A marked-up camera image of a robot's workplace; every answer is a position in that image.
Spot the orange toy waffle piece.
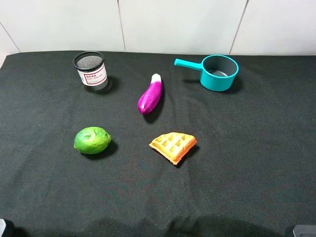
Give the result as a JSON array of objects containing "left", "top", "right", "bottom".
[{"left": 149, "top": 132, "right": 197, "bottom": 165}]

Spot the black mesh pen holder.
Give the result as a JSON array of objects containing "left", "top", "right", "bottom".
[{"left": 73, "top": 51, "right": 109, "bottom": 93}]

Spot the teal toy saucepan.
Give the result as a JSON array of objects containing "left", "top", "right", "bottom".
[{"left": 174, "top": 54, "right": 239, "bottom": 92}]

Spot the black table cloth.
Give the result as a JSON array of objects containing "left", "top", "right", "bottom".
[{"left": 0, "top": 51, "right": 316, "bottom": 237}]

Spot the green toy lime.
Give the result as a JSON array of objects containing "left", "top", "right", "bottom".
[{"left": 74, "top": 126, "right": 112, "bottom": 155}]

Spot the purple toy eggplant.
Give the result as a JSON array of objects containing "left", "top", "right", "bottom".
[{"left": 137, "top": 74, "right": 162, "bottom": 114}]

